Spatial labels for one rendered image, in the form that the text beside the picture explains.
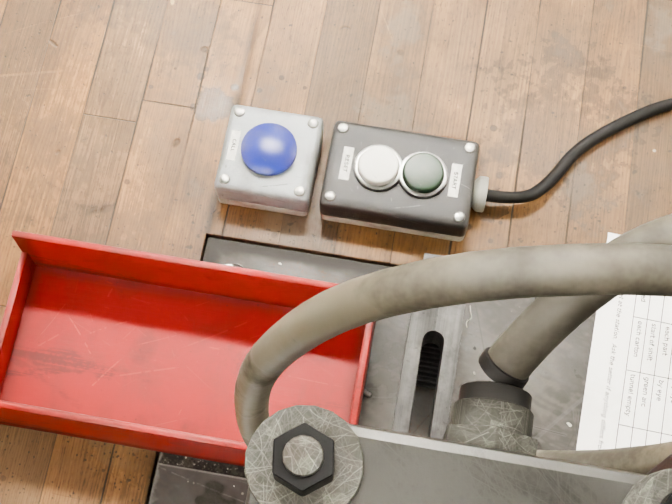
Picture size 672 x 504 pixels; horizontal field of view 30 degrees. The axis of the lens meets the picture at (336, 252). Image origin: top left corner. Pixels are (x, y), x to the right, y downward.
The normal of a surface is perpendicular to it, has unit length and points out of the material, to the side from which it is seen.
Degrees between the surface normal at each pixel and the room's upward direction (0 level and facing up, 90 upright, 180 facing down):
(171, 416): 0
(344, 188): 0
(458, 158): 0
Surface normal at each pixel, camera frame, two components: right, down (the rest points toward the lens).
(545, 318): -0.39, 0.04
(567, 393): 0.00, -0.35
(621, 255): -0.03, -0.54
